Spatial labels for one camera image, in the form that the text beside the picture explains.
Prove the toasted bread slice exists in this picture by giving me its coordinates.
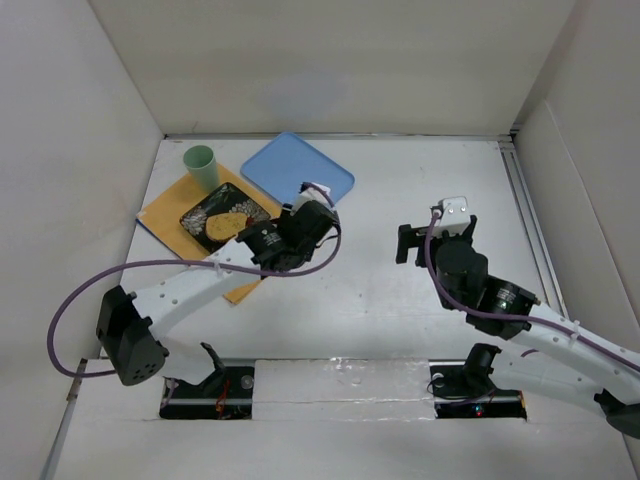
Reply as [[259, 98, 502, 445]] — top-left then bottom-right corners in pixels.
[[205, 212, 249, 242]]

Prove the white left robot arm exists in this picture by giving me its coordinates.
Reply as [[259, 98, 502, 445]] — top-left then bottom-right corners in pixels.
[[96, 199, 339, 389]]

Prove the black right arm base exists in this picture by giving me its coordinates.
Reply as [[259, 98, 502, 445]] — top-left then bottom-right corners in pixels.
[[426, 343, 527, 420]]

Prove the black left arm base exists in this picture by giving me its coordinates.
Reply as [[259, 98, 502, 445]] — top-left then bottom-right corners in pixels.
[[159, 342, 256, 420]]

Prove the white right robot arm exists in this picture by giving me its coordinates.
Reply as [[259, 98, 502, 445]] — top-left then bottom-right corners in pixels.
[[396, 210, 639, 438]]

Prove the blue plastic tray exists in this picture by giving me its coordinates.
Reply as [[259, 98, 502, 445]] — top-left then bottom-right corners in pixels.
[[240, 132, 355, 205]]

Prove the black floral square plate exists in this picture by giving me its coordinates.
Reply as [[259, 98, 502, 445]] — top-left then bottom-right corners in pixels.
[[179, 182, 271, 254]]

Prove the green plastic cup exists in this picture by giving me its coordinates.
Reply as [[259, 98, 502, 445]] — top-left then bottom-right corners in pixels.
[[183, 145, 220, 193]]

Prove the orange placemat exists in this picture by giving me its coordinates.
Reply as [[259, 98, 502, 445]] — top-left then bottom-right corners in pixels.
[[136, 173, 289, 305]]

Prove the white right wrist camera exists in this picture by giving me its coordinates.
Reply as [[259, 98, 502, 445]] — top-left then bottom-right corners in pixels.
[[431, 196, 471, 238]]

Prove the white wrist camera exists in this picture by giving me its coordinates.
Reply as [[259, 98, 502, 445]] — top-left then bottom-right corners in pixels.
[[431, 196, 471, 238], [291, 182, 333, 213]]

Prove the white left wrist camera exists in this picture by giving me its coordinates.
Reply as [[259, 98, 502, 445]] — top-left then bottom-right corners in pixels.
[[291, 182, 333, 213]]

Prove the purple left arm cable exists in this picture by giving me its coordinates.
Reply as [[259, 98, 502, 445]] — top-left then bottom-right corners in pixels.
[[46, 182, 344, 407]]

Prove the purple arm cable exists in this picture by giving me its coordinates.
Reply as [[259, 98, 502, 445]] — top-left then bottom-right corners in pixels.
[[423, 209, 640, 374], [46, 182, 344, 407]]

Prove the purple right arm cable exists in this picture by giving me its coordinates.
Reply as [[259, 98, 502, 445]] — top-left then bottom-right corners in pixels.
[[423, 209, 640, 374]]

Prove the aluminium frame rail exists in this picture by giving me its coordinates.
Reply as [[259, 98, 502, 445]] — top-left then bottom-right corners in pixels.
[[498, 135, 569, 317]]

